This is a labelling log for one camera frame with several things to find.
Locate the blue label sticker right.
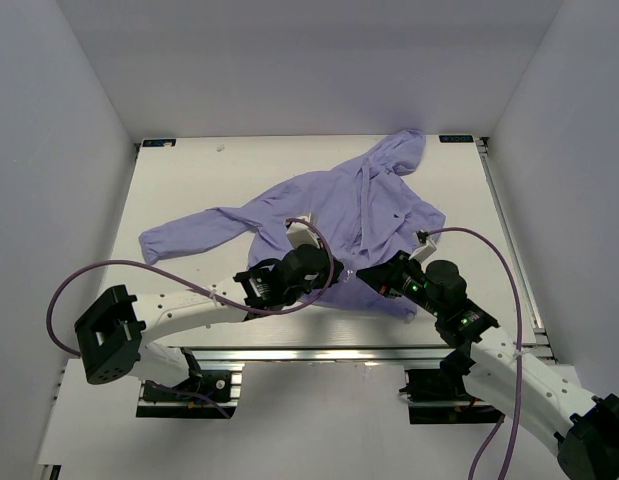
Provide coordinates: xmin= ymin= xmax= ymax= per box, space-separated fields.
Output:
xmin=438 ymin=135 xmax=474 ymax=144

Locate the blue label sticker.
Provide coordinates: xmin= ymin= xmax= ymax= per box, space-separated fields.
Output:
xmin=438 ymin=135 xmax=474 ymax=144
xmin=141 ymin=139 xmax=176 ymax=148

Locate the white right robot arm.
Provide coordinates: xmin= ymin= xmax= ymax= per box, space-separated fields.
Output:
xmin=356 ymin=251 xmax=619 ymax=479

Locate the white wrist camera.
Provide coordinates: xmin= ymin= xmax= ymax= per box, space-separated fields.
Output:
xmin=409 ymin=230 xmax=437 ymax=264
xmin=285 ymin=213 xmax=322 ymax=249

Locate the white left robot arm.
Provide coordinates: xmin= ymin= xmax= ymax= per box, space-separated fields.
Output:
xmin=74 ymin=244 xmax=342 ymax=399

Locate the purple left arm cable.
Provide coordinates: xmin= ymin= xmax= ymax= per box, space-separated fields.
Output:
xmin=46 ymin=217 xmax=336 ymax=419

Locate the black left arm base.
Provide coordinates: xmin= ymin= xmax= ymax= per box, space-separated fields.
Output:
xmin=136 ymin=363 xmax=243 ymax=420

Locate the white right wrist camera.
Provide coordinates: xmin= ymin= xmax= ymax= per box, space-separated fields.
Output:
xmin=409 ymin=230 xmax=437 ymax=264

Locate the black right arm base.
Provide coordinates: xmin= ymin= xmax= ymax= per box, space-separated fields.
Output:
xmin=399 ymin=369 xmax=501 ymax=425

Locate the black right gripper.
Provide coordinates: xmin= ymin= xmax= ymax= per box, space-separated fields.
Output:
xmin=357 ymin=250 xmax=443 ymax=318

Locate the lilac zip jacket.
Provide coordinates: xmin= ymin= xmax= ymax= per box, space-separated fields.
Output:
xmin=138 ymin=128 xmax=446 ymax=321

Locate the blue label sticker left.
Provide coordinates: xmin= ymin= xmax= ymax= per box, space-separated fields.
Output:
xmin=141 ymin=139 xmax=176 ymax=148

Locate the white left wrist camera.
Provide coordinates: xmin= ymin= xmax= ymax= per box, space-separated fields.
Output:
xmin=285 ymin=213 xmax=322 ymax=249

